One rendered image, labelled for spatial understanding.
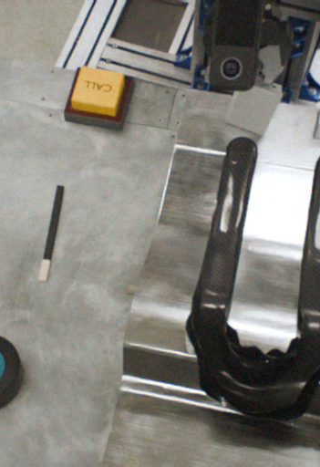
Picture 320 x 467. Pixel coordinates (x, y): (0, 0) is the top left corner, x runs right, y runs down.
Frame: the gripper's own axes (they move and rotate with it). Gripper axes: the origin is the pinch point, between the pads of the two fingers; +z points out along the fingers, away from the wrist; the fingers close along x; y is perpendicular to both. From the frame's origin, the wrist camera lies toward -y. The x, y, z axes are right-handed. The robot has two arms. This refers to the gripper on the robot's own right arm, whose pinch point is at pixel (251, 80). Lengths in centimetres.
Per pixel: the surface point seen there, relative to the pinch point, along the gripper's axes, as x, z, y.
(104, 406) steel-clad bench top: 11.4, 6.9, -39.7
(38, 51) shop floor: 72, 95, 63
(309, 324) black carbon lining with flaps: -10.4, 0.1, -28.9
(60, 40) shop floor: 68, 96, 68
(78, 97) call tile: 23.7, 7.2, 0.2
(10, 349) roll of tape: 22.2, 2.3, -35.8
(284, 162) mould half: -5.0, 5.0, -7.8
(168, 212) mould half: 7.4, 2.4, -17.0
